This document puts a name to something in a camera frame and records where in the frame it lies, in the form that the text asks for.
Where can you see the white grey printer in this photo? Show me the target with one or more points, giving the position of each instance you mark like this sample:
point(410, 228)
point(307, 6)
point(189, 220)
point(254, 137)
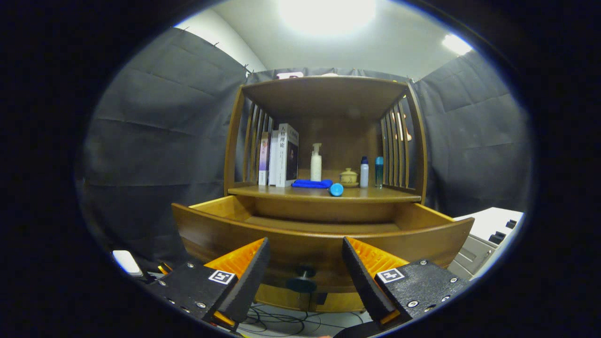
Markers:
point(488, 220)

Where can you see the small black adapter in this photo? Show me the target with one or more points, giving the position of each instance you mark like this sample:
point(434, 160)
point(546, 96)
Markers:
point(321, 299)

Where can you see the orange black tool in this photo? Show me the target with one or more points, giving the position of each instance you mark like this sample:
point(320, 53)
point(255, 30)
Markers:
point(164, 268)

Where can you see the white bottle with blue cap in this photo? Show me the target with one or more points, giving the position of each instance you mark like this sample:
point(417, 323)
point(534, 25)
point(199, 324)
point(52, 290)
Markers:
point(364, 173)

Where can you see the yellow saucer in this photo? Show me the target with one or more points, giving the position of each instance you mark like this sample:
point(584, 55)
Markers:
point(349, 185)

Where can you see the white pump bottle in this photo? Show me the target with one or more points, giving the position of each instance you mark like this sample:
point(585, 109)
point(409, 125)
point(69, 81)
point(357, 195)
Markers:
point(316, 169)

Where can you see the blue white cosmetic tube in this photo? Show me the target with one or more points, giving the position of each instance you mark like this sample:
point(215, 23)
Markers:
point(336, 189)

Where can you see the blue transparent bottle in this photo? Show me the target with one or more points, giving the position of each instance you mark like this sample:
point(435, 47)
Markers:
point(379, 173)

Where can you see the purple book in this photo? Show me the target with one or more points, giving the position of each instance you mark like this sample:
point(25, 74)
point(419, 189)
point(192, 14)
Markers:
point(263, 159)

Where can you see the wooden cabinet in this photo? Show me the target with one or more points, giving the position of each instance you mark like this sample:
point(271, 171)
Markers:
point(342, 136)

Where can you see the small ceiling light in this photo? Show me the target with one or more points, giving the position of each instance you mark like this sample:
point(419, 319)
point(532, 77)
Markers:
point(456, 44)

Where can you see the wooden cabinet door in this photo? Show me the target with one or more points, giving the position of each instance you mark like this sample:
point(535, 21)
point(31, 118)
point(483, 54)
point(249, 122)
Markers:
point(340, 304)
point(277, 295)

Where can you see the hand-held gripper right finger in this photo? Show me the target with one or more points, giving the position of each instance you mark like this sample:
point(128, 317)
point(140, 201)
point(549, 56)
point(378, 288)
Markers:
point(364, 284)

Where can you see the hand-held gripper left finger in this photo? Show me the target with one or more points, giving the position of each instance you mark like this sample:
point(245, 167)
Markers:
point(246, 286)

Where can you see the thin white book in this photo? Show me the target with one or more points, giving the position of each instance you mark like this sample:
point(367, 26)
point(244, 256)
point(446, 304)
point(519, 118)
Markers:
point(273, 159)

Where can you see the black backdrop cloth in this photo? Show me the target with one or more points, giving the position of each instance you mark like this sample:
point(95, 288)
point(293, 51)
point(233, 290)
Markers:
point(155, 150)

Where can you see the yellow lidded tea cup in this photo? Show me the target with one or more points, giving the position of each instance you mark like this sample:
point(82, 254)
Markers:
point(349, 177)

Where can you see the wooden countertop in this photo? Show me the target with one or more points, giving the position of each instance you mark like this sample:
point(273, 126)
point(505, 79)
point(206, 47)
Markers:
point(366, 193)

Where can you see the blue folded cloth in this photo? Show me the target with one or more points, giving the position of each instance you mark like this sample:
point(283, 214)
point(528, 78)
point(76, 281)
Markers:
point(310, 184)

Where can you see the large ceiling light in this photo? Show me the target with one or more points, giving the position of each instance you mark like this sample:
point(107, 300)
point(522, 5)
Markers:
point(326, 14)

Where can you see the white flat device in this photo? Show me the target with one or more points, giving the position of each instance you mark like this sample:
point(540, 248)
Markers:
point(127, 262)

